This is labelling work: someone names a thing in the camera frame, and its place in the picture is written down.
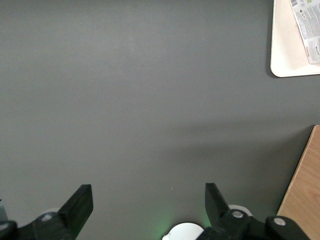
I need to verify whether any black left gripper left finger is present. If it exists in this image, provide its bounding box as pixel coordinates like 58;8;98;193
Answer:
17;184;94;240

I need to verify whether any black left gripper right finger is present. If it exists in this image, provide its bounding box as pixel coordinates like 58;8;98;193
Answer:
199;183;269;240

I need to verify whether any red cookie box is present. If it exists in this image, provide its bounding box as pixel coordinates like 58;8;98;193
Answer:
289;0;320;65

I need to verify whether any cream plastic tray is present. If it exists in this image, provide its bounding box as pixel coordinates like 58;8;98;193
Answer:
270;0;320;78

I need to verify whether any wooden drawer cabinet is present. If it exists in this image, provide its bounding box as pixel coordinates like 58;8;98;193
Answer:
276;124;320;240

